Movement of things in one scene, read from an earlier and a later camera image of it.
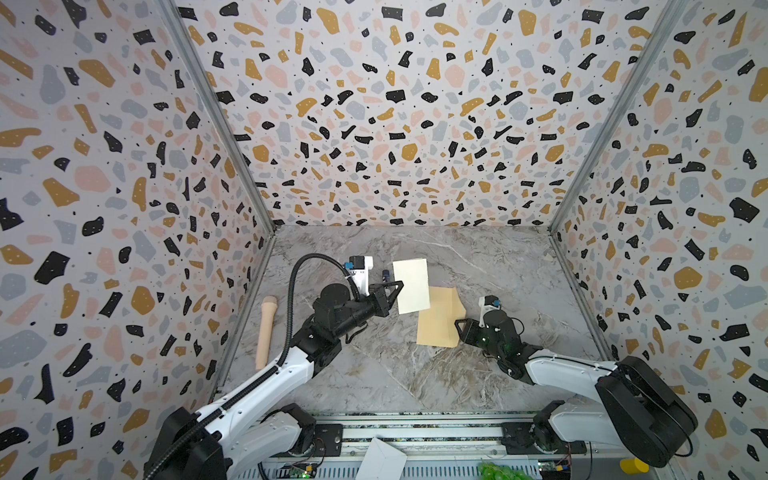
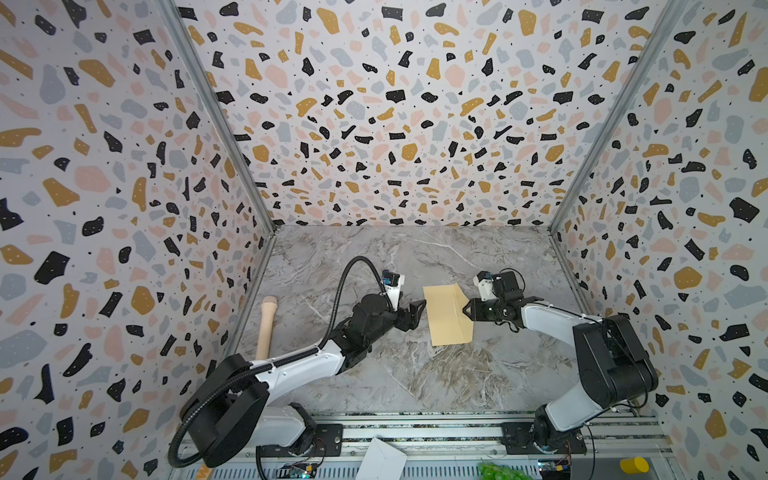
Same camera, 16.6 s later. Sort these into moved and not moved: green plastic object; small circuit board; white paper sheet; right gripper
Moved: right gripper
Not moved: small circuit board; green plastic object; white paper sheet
